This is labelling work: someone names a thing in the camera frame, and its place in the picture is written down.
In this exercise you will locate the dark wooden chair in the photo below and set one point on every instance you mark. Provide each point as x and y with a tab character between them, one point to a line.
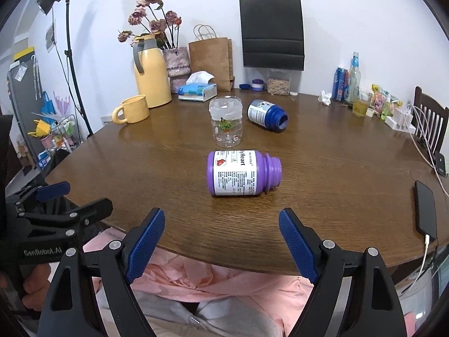
433	119

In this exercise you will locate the black adapter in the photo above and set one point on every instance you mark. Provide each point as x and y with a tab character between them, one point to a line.
441	164

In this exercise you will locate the dried pink flowers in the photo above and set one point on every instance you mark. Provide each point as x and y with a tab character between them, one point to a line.
154	24

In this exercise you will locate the blue tissue box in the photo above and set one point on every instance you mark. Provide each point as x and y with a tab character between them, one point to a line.
196	91

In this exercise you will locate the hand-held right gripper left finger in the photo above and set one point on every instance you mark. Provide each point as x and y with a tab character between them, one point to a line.
147	249

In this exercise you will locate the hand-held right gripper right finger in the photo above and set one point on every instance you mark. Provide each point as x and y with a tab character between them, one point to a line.
298	251

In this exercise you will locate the colourful snack packets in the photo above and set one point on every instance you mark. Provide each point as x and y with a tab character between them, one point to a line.
384	101

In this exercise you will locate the pink jacket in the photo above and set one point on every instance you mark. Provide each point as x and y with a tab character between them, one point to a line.
224	281

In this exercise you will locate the clear glass bottle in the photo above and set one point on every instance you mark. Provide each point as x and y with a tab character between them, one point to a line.
354	80

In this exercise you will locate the blue drink can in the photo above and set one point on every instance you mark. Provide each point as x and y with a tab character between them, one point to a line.
339	84

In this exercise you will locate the blue plastic bottle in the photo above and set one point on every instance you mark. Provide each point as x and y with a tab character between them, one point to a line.
261	112

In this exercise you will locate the person's left hand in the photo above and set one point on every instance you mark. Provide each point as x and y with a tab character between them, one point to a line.
35	284

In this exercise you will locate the clear container of sticks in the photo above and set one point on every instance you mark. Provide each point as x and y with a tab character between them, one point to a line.
279	85

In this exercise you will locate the grey hoodie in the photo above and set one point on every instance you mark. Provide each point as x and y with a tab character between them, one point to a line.
210	317

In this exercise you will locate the cluttered storage trolley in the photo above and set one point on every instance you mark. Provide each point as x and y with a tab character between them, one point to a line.
52	133

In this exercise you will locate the black smartphone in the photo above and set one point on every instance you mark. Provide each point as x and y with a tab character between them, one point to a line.
426	210

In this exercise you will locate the white power strip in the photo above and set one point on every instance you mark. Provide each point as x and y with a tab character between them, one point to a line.
398	119

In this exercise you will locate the fuzzy pink vase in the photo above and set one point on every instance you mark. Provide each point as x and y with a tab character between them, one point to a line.
177	63

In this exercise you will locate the blue lid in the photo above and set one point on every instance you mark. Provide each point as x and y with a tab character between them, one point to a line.
244	86

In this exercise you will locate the yellow mug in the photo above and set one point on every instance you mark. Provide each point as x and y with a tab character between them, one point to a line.
135	110

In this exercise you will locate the crumpled white tissue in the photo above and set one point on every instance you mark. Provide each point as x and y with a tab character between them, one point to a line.
325	98

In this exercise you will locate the black paper bag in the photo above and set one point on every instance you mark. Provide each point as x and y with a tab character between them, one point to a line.
272	31

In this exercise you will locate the small purple jar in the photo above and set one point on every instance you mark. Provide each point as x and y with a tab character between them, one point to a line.
258	86

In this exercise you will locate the brown paper bag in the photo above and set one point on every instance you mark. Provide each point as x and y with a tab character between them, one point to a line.
210	59

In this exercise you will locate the yellow thermos jug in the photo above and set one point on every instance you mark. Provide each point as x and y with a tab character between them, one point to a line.
151	77

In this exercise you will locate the purple plastic bottle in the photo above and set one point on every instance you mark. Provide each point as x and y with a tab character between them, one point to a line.
238	173

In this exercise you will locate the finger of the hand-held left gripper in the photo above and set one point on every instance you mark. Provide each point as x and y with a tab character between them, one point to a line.
93	210
52	190

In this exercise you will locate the glass of tea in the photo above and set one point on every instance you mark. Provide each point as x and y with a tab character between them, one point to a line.
360	107

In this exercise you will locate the dark refrigerator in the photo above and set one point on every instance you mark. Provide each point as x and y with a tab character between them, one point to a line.
21	112

